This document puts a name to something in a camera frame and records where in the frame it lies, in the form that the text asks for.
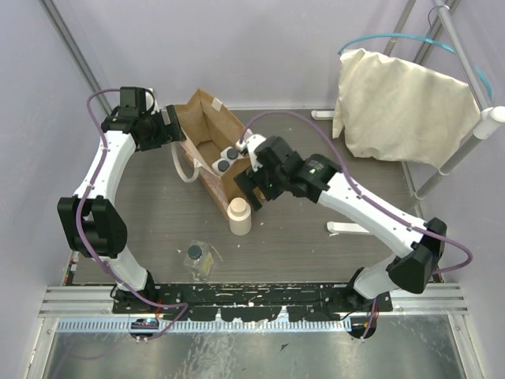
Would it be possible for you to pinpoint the cream canvas cloth bag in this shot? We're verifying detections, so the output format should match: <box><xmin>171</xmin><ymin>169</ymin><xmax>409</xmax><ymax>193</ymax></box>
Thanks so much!
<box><xmin>332</xmin><ymin>48</ymin><xmax>481</xmax><ymax>169</ymax></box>

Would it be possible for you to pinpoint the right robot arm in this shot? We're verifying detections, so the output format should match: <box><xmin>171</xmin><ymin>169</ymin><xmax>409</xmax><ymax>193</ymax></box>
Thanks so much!
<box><xmin>234</xmin><ymin>134</ymin><xmax>447</xmax><ymax>311</ymax></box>

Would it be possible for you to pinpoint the beige round bottle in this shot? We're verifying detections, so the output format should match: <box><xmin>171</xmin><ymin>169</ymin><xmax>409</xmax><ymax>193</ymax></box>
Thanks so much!
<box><xmin>226</xmin><ymin>197</ymin><xmax>252</xmax><ymax>236</ymax></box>

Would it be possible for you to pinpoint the teal hanger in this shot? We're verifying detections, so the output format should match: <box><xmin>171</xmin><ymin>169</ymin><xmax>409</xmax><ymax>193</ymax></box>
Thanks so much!
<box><xmin>337</xmin><ymin>33</ymin><xmax>493</xmax><ymax>103</ymax></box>

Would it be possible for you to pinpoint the clear glass bottle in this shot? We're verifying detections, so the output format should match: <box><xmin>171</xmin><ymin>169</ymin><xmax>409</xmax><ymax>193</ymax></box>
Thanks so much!
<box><xmin>184</xmin><ymin>240</ymin><xmax>214</xmax><ymax>282</ymax></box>

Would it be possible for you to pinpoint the white bottle black cap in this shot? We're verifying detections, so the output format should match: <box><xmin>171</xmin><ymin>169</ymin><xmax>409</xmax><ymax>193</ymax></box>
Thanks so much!
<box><xmin>221</xmin><ymin>147</ymin><xmax>240</xmax><ymax>161</ymax></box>
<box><xmin>211</xmin><ymin>158</ymin><xmax>230</xmax><ymax>177</ymax></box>

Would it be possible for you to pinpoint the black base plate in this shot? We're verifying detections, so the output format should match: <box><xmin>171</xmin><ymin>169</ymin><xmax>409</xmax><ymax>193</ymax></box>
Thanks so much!
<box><xmin>110</xmin><ymin>282</ymin><xmax>373</xmax><ymax>322</ymax></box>

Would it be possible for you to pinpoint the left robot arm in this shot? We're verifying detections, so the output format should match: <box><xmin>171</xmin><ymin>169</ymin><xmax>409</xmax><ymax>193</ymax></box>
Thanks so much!
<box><xmin>57</xmin><ymin>86</ymin><xmax>186</xmax><ymax>313</ymax></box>

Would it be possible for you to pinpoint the grey clothes rack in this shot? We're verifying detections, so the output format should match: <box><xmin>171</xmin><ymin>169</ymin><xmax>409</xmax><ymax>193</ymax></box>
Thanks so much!
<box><xmin>384</xmin><ymin>0</ymin><xmax>505</xmax><ymax>198</ymax></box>

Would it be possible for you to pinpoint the brown paper bag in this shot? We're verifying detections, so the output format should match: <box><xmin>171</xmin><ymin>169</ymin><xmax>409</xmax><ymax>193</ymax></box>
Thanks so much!
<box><xmin>174</xmin><ymin>88</ymin><xmax>250</xmax><ymax>214</ymax></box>

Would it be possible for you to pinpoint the white rack foot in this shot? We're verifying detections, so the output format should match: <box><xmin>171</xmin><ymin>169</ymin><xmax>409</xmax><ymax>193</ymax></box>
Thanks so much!
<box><xmin>327</xmin><ymin>221</ymin><xmax>370</xmax><ymax>235</ymax></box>

